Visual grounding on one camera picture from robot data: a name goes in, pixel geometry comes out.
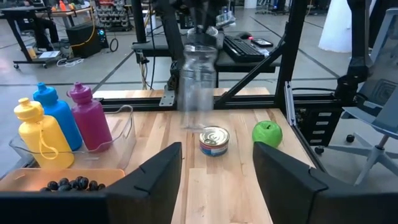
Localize white draped cover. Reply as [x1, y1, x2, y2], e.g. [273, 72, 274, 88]
[317, 0, 354, 54]

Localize person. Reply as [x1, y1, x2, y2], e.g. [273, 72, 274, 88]
[17, 0, 60, 52]

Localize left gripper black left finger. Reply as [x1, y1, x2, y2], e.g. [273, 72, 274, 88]
[104, 141, 183, 224]

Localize clear plastic bin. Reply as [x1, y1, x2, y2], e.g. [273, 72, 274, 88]
[8, 105, 137, 175]

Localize magenta plastic squeeze bottle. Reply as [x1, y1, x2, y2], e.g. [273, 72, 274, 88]
[67, 82, 113, 152]

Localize wooden desk with black legs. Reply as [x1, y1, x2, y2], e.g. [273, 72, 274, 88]
[0, 4, 94, 69]

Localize green apple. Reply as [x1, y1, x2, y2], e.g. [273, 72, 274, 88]
[251, 120, 284, 149]

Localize grey office chair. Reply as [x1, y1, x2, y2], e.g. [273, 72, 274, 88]
[313, 7, 398, 187]

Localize black smartphone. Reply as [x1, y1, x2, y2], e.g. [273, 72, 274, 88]
[251, 37, 274, 48]

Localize storage rack with bins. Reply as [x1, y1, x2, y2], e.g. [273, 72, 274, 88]
[95, 0, 133, 32]

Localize black keyboard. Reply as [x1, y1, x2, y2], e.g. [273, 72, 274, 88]
[223, 34, 270, 63]

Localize black grape bunch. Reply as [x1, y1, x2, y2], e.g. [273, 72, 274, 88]
[39, 175, 106, 193]

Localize yellow plastic squeeze bottle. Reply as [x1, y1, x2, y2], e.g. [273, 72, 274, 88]
[13, 97, 75, 170]

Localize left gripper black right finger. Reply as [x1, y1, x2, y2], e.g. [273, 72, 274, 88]
[252, 141, 330, 224]

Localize can with white red label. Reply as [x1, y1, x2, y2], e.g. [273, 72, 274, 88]
[198, 125, 231, 157]

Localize black box with white labels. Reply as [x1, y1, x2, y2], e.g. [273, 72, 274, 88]
[297, 105, 343, 147]

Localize silver corner bracket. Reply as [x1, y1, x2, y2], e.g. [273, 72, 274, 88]
[159, 89, 177, 107]

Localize blue plastic squeeze bottle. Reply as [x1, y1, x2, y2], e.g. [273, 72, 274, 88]
[32, 82, 83, 152]

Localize white cable coil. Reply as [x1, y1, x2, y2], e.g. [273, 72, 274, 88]
[55, 57, 85, 68]

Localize black equipment cart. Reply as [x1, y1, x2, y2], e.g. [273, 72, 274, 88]
[130, 0, 374, 110]

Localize clear jar with black lid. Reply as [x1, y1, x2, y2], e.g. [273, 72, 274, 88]
[178, 26, 220, 131]

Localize black computer tower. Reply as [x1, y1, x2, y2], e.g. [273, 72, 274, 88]
[65, 21, 108, 58]

